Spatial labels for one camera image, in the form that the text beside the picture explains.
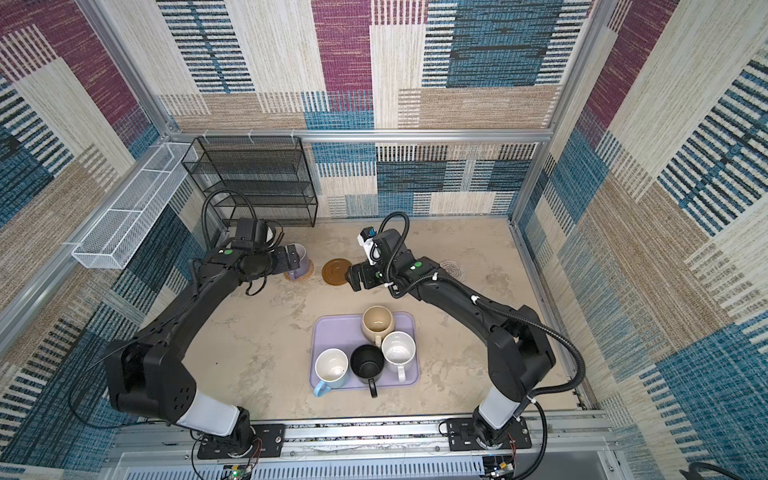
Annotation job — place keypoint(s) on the aluminium front rail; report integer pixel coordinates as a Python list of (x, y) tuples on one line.
[(568, 445)]

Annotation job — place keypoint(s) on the tan wicker round coaster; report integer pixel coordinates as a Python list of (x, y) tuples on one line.
[(298, 275)]

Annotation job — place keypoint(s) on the white wire mesh wall basket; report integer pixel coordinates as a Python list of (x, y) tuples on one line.
[(119, 232)]

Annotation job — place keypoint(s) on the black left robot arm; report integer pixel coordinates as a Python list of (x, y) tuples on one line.
[(146, 375)]

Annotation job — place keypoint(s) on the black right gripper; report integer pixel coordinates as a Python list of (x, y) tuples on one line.
[(366, 271)]

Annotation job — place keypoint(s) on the light blue handled mug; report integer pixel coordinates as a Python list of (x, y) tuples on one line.
[(332, 371)]

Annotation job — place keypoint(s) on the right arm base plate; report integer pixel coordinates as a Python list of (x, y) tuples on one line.
[(463, 435)]

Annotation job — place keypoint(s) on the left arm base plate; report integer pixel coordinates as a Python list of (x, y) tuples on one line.
[(258, 440)]

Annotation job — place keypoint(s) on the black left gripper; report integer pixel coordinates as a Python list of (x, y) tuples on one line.
[(284, 265)]

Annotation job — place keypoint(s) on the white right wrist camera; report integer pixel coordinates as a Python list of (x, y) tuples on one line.
[(366, 241)]

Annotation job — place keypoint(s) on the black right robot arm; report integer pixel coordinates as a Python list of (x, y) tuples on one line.
[(519, 354)]

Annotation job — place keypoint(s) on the white ceramic mug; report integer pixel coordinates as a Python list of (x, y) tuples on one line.
[(399, 350)]

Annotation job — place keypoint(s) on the clear patterned glass coaster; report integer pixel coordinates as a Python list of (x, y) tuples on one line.
[(454, 269)]

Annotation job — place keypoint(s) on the beige ceramic mug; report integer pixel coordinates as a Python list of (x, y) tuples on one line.
[(377, 322)]

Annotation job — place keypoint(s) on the black ceramic mug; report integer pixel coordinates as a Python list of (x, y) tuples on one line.
[(367, 364)]

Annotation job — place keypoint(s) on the black wire mesh shelf rack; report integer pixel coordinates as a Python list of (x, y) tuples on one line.
[(269, 175)]

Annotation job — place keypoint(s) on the lavender mug white inside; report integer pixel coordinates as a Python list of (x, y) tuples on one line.
[(300, 261)]

